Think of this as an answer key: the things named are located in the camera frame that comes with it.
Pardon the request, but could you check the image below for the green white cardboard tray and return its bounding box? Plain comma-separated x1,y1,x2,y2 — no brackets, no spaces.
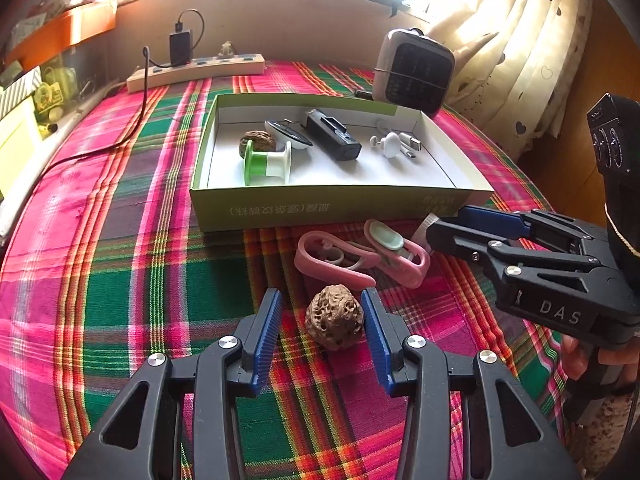
190,93,494,232

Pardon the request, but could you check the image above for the brown walnut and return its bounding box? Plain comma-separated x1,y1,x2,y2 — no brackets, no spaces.
305,284,364,351
239,130,277,158

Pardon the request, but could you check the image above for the green white spool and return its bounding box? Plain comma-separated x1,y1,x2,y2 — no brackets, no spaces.
243,140,293,185

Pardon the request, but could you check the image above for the black charger cable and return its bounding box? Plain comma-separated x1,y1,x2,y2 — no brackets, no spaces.
34,8,206,187

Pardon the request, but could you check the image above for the pink case with green lid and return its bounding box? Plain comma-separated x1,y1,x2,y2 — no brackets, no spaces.
363,219,431,289

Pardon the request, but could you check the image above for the pink oval clip case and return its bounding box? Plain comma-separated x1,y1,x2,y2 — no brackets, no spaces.
294,231,382,292

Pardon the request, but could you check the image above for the black charger adapter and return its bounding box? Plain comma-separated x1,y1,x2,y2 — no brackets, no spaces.
169,30,192,67

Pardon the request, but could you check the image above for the striped white box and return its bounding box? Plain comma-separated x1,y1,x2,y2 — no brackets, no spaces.
0,66,42,119

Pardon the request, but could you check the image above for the person's right hand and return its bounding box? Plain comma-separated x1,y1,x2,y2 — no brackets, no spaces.
560,332,640,391

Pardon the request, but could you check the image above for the yellow green bottle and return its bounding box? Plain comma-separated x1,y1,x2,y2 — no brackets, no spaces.
34,66,78,122

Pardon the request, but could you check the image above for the cream heart pattern curtain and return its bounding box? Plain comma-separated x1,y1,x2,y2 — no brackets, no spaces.
426,0,592,159

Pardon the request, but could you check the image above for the beige power strip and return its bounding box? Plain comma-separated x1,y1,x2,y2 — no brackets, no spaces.
126,54,266,93

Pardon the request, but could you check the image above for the white usb cable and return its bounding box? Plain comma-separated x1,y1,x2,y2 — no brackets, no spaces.
374,118,424,161

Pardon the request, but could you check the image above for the small figurine on strip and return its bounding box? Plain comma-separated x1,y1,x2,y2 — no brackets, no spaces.
217,41,235,58

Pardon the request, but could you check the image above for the grey small fan heater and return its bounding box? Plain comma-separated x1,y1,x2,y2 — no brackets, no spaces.
372,28,454,116

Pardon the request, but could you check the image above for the orange storage bin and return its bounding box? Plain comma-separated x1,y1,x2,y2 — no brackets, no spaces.
3,0,118,70

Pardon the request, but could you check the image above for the pink plaid tablecloth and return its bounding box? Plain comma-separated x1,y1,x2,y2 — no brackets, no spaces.
1,62,547,479

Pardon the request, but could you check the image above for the white round cap jar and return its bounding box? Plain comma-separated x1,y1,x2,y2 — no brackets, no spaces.
411,212,439,252

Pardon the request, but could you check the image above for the yellow green box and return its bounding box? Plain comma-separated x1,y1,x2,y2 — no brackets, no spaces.
0,101,42,198

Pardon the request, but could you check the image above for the black rectangular device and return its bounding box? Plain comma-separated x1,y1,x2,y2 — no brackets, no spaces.
305,110,362,162

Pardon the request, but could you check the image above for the black round disc gadget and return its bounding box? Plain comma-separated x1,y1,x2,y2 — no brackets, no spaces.
264,119,314,151

